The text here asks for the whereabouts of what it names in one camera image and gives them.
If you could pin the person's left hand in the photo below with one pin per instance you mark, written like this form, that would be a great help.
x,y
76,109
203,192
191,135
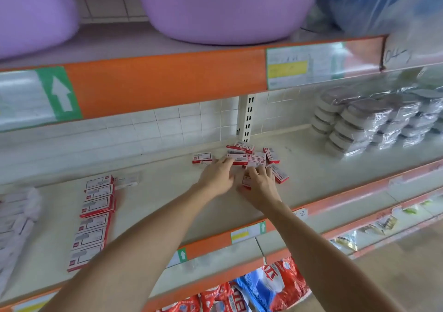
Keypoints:
x,y
216,178

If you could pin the person's right hand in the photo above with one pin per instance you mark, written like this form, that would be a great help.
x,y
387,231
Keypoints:
x,y
261,190

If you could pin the pile of red white boxes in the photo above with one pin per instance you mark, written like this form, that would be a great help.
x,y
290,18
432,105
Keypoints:
x,y
202,158

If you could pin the white shelf with orange edges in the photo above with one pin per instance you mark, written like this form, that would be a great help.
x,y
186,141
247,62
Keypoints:
x,y
346,170

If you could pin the person's right forearm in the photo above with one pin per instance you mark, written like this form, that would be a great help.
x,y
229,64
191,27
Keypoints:
x,y
332,267

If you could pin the person's left forearm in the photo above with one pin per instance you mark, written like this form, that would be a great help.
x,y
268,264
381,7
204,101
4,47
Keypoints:
x,y
124,260

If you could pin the white perforated shelf upright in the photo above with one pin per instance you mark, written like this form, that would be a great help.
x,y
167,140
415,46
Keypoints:
x,y
246,118

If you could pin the small price label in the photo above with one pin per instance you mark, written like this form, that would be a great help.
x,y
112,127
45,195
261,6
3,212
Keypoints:
x,y
34,303
176,257
248,232

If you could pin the white handwritten label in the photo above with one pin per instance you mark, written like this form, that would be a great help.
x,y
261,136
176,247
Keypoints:
x,y
395,180
398,57
300,213

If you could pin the pile of large red bags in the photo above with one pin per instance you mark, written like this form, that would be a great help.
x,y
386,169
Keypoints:
x,y
277,287

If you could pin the large label with green arrow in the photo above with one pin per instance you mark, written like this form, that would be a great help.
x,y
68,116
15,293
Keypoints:
x,y
304,66
41,99

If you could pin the stacks of wrapped containers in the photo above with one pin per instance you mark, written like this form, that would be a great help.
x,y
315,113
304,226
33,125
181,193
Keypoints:
x,y
374,121

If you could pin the purple plastic basin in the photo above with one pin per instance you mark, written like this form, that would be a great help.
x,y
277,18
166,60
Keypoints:
x,y
228,7
34,10

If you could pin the blue plastic bag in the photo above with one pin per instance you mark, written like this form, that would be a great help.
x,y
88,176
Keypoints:
x,y
381,0

